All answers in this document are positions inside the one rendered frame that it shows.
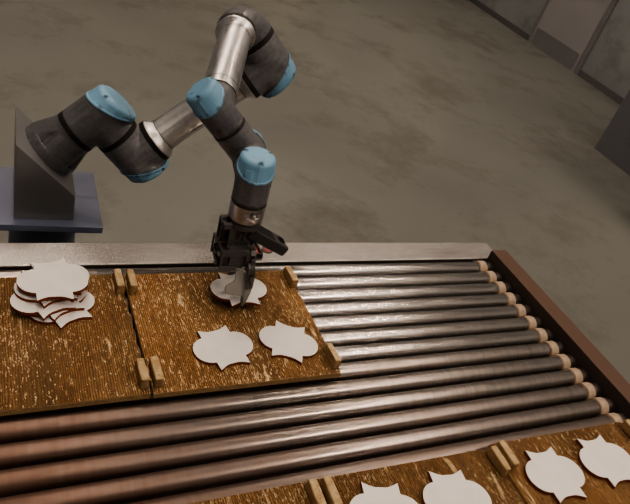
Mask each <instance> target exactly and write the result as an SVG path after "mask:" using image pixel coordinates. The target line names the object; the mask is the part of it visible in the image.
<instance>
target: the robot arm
mask: <svg viewBox="0 0 630 504"><path fill-rule="evenodd" d="M215 36H216V39H217V41H216V44H215V47H214V50H213V54H212V57H211V60H210V63H209V66H208V70H207V73H206V76H205V78H204V79H201V80H200V81H198V82H197V83H195V84H194V85H193V86H192V87H191V89H190V90H189V91H188V92H187V95H186V99H184V100H183V101H181V102H180V103H178V104H177V105H175V106H174V107H173V108H171V109H170V110H168V111H167V112H165V113H164V114H162V115H161V116H160V117H158V118H157V119H155V120H154V121H151V120H143V121H142V122H140V123H139V124H137V123H136V122H135V121H134V120H135V118H136V113H135V111H134V110H133V108H132V107H131V106H130V105H129V103H128V102H127V101H126V100H125V99H124V98H123V97H122V96H121V95H120V94H119V93H118V92H117V91H115V90H114V89H112V88H111V87H109V86H107V85H99V86H97V87H95V88H94V89H92V90H91V91H87V92H86V93H85V95H83V96H82V97H81V98H79V99H78V100H76V101H75V102H74V103H72V104H71V105H69V106H68V107H67V108H65V109H64V110H62V111H61V112H60V113H58V114H57V115H55V116H52V117H48V118H45V119H42V120H38V121H35V122H33V123H31V124H30V125H29V126H27V127H26V129H25V132H26V136H27V139H28V141H29V143H30V144H31V146H32V148H33V149H34V151H35V152H36V153H37V155H38V156H39V157H40V158H41V159H42V160H43V161H44V162H45V164H47V165H48V166H49V167H50V168H51V169H52V170H53V171H55V172H56V173H58V174H60V175H62V176H68V175H69V174H70V173H72V172H73V171H74V170H75V169H76V168H77V166H78V165H79V163H80V162H81V161H82V159H83V158H84V156H85V155H86V154H87V153H88V152H89V151H91V150H92V149H93V148H95V147H98V148H99V149H100V150H101V151H102V152H103V153H104V155H105V156H106V157H107V158H108V159H109V160H110V161H111V162H112V163H113V164H114V165H115V166H116V167H117V168H118V169H119V171H120V173H121V174H123V175H125V176H126V177H127V178H128V179H129V180H130V181H131V182H134V183H145V182H148V181H150V180H153V179H154V178H156V177H158V176H159V175H160V174H162V171H164V170H165V169H166V168H167V166H168V164H169V161H168V159H169V158H170V157H171V156H172V151H173V148H174V147H176V146H177V145H179V144H180V143H181V142H183V141H184V140H186V139H187V138H189V137H190V136H192V135H193V134H195V133H196V132H198V131H199V130H201V129H202V128H203V127H206V128H207V129H208V131H209V132H210V133H211V134H212V136H213V137H214V138H215V140H216V141H217V142H218V144H219V145H220V146H221V147H222V149H223V150H224V151H225V152H226V154H227V155H228V156H229V158H230V159H231V160H232V163H233V169H234V174H235V180H234V185H233V191H232V196H231V200H230V205H229V210H228V214H224V215H220V217H219V222H218V227H217V232H214V233H213V238H212V244H211V249H210V252H213V258H214V261H213V264H215V265H217V266H218V268H219V269H218V271H228V273H227V275H233V274H235V278H234V280H233V281H232V282H231V283H229V284H227V285H226V286H225V292H226V293H227V294H231V295H236V296H241V299H240V306H241V307H242V306H244V304H245V303H246V301H247V299H248V297H249V295H250V293H251V290H252V288H253V284H254V279H255V270H256V267H255V263H256V256H257V251H256V248H255V247H256V246H257V243H258V244H260V245H262V246H264V247H265V248H267V249H269V250H271V251H273V252H275V253H277V254H279V255H280V256H283V255H284V254H285V253H286V252H287V251H288V247H287V245H286V243H285V241H284V239H283V238H282V237H280V236H279V235H277V234H275V233H273V232H272V231H270V230H268V229H266V228H265V227H263V226H261V223H262V221H263V218H264V214H265V210H266V205H267V201H268V197H269V193H270V189H271V185H272V181H273V178H274V176H275V166H276V158H275V156H274V155H273V154H271V152H270V151H268V150H266V144H265V142H264V140H263V138H262V136H261V134H260V133H259V132H258V131H256V130H254V129H252V128H251V127H250V125H249V124H248V122H247V121H246V120H245V118H244V117H243V115H242V114H241V113H240V111H239V110H238V109H237V107H236V105H237V104H238V103H240V102H241V101H243V100H244V99H246V98H254V99H256V98H258V97H259V96H261V95H262V96H263V97H265V98H272V96H273V97H275V96H276V95H278V94H280V93H281V92H282V91H283V90H284V89H286V88H287V86H288V85H289V84H290V83H291V81H292V80H293V77H294V75H295V72H296V67H295V64H294V62H293V60H292V58H291V56H290V53H289V52H288V51H287V50H286V48H285V47H284V45H283V44H282V42H281V40H280V39H279V37H278V36H277V34H276V32H275V31H274V29H273V28H272V26H271V24H270V22H269V21H268V20H267V18H266V17H265V16H264V15H263V14H261V13H260V12H259V11H257V10H255V9H253V8H250V7H245V6H238V7H233V8H230V9H228V10H227V11H226V12H224V13H223V14H222V15H221V17H220V18H219V20H218V23H217V26H216V29H215ZM214 238H215V243H214ZM213 245H214V246H213ZM243 266H245V270H243V269H238V270H237V268H243ZM236 270H237V271H236Z"/></svg>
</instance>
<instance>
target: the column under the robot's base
mask: <svg viewBox="0 0 630 504"><path fill-rule="evenodd" d="M13 173H14V167H1V166H0V231H9V233H8V243H75V234H76V233H102V231H103V225H102V220H101V214H100V208H99V202H98V196H97V190H96V184H95V179H94V173H90V172H75V171H73V172H72V174H73V183H74V191H75V204H74V214H73V220H46V219H20V218H13Z"/></svg>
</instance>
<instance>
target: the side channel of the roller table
mask: <svg viewBox="0 0 630 504"><path fill-rule="evenodd" d="M486 262H491V264H492V266H493V272H499V273H500V274H501V276H502V282H507V283H509V284H510V285H511V289H512V291H511V293H517V294H519V295H520V297H521V304H522V305H528V306H529V307H530V308H531V311H532V313H531V316H532V317H534V316H537V317H539V318H540V319H541V321H542V329H549V330H551V332H552V334H553V340H552V341H554V342H555V341H559V342H561V343H562V344H563V346H564V354H565V355H572V356H573V357H574V358H575V360H576V367H575V368H577V369H578V368H583V369H585V370H586V371H587V373H588V376H589V379H588V382H589V383H593V382H594V383H597V384H598V385H599V386H600V388H601V396H600V397H602V398H605V397H608V398H610V399H611V400H612V401H613V402H614V405H615V410H614V412H613V413H623V414H624V415H625V416H626V417H627V418H628V419H630V384H629V383H628V382H627V381H626V380H625V378H624V377H623V376H622V375H621V374H620V373H619V372H618V371H617V370H616V369H615V368H614V367H613V366H612V364H611V363H610V362H609V361H608V360H607V359H606V358H605V357H604V356H603V355H602V354H601V353H600V351H599V350H598V349H597V348H596V347H595V346H594V345H593V344H592V343H591V342H590V341H589V340H588V339H587V337H586V336H585V335H584V334H583V333H582V332H581V331H580V330H579V329H578V328H577V327H576V326H575V324H574V323H573V322H572V321H571V320H570V319H569V318H568V317H567V316H566V315H565V314H564V313H563V312H562V310H561V309H560V308H559V307H558V306H557V305H556V304H555V303H554V302H553V301H552V300H551V299H550V297H549V296H548V295H547V294H546V293H545V292H544V291H543V290H542V289H541V288H540V287H539V286H538V284H537V283H536V282H535V281H534V280H533V279H532V278H531V277H530V276H529V275H528V274H527V273H526V272H525V270H524V269H523V268H522V267H521V266H520V265H519V264H518V263H517V262H516V261H515V260H514V259H513V257H512V256H511V255H510V254H509V253H508V252H507V251H506V250H492V251H491V253H490V254H489V256H488V258H487V260H486Z"/></svg>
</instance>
